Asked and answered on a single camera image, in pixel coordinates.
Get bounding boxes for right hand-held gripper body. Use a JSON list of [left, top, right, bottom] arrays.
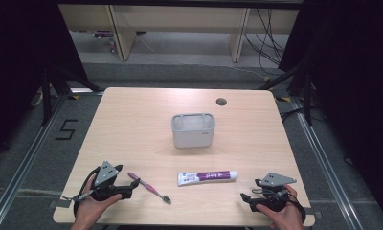
[[250, 172, 298, 213]]

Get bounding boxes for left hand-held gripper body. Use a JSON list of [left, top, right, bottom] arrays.
[[90, 160, 133, 202]]

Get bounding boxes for pink toothbrush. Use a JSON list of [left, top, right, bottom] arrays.
[[127, 172, 172, 205]]

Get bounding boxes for white and purple toothpaste tube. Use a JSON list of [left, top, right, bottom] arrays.
[[177, 170, 238, 187]]

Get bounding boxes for grey plastic holder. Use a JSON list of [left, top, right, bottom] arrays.
[[170, 112, 216, 149]]

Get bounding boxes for person's left hand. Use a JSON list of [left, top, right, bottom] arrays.
[[74, 173, 123, 226]]

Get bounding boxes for person's right hand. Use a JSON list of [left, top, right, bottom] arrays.
[[256, 184, 304, 228]]

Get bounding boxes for grey tape strip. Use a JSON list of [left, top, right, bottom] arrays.
[[48, 199, 72, 209], [304, 207, 324, 220]]

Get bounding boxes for black metal stand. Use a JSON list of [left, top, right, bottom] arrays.
[[40, 61, 103, 127], [258, 60, 314, 127]]

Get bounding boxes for light wooden desk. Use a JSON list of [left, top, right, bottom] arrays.
[[57, 4, 301, 64]]

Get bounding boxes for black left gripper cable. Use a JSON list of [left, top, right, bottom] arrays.
[[73, 166, 100, 219]]

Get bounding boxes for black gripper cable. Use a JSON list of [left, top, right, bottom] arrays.
[[73, 166, 100, 219], [283, 188, 307, 223]]

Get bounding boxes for grey cable plug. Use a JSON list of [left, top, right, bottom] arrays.
[[62, 190, 96, 203]]

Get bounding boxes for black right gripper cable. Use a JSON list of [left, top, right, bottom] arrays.
[[283, 188, 307, 223]]

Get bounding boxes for aluminium floor rail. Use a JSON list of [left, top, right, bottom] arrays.
[[289, 95, 366, 230], [0, 95, 69, 230]]

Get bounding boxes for white cable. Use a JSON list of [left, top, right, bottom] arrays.
[[30, 90, 44, 107]]

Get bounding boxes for bundle of black cables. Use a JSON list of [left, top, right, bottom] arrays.
[[243, 9, 288, 77]]

